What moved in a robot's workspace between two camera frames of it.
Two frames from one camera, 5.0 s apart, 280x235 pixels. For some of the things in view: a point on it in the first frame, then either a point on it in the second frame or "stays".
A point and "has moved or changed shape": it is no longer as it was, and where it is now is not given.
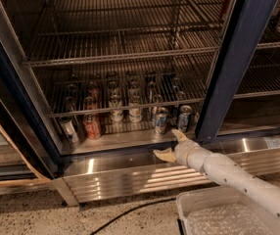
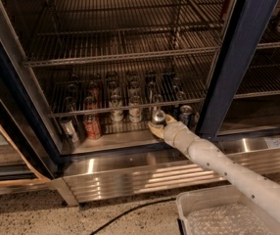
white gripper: (182, 150) → (171, 130)
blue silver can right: (184, 117) stays
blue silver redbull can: (161, 122) has moved or changed shape
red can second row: (90, 103) stays
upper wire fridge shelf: (85, 24) stays
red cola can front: (92, 126) stays
